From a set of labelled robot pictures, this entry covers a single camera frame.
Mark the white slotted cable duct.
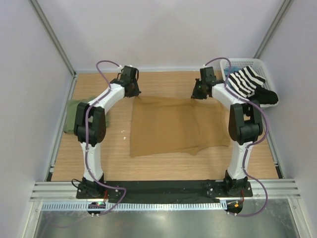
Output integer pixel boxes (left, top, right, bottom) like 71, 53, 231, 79
42, 201, 227, 212

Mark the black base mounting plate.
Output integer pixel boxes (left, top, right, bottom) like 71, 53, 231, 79
75, 179, 253, 204

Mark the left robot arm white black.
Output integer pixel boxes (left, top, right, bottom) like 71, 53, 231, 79
74, 65, 141, 198

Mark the tan tank top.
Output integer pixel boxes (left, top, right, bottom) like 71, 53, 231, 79
130, 96, 231, 157

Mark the green tank top blue trim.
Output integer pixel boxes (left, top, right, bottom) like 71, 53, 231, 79
63, 97, 94, 134

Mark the white plastic laundry basket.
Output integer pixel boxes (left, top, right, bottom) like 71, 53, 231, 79
220, 58, 276, 108

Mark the left aluminium corner post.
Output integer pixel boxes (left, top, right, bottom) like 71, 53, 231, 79
28, 0, 76, 77

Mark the black white striped tank top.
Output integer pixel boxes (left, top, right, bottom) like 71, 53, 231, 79
227, 66, 266, 98

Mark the right aluminium corner post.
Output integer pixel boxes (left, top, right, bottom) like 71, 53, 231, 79
254, 0, 294, 59

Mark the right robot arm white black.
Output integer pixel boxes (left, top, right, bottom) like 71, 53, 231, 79
191, 67, 263, 196

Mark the aluminium corner post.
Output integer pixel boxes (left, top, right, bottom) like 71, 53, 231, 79
254, 0, 294, 59
28, 0, 76, 77

